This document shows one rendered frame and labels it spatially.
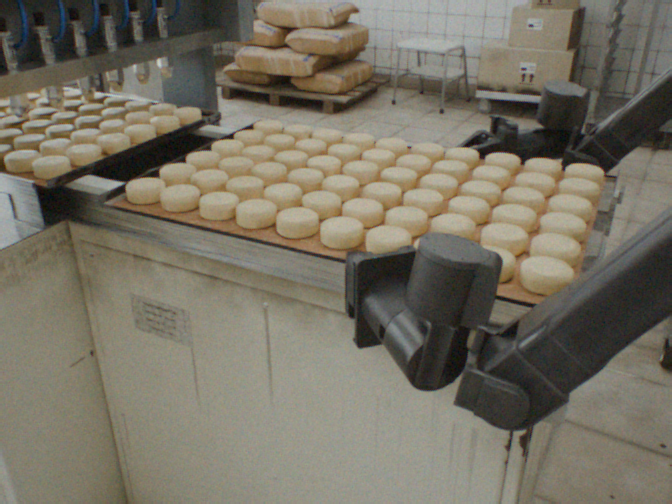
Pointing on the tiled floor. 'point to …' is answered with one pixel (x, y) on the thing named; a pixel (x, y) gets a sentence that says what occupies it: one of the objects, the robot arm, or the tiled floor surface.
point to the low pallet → (282, 92)
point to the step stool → (433, 66)
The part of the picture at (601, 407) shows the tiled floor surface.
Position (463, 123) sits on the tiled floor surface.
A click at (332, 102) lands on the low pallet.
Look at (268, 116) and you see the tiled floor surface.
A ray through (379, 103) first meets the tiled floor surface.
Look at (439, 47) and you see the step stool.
